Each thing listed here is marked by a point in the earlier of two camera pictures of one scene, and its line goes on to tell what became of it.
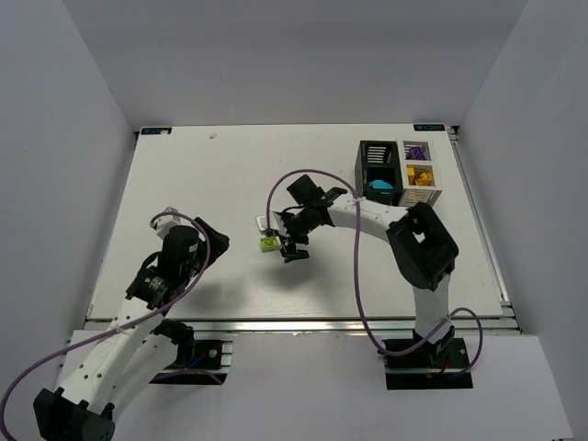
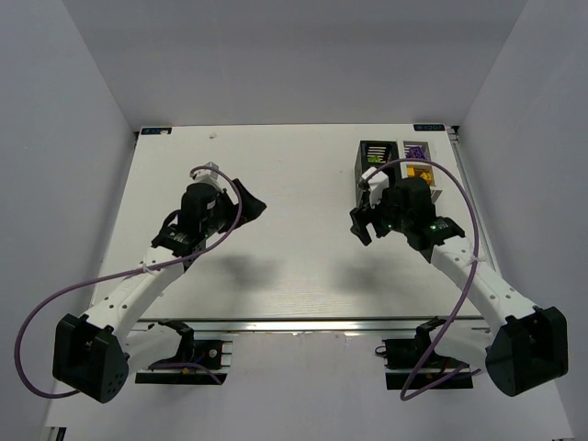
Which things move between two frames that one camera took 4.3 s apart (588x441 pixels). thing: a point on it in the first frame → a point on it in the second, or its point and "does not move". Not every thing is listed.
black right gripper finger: x=285 y=242 → x=364 y=213
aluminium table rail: x=314 y=326 does not move
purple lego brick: x=415 y=153 does not move
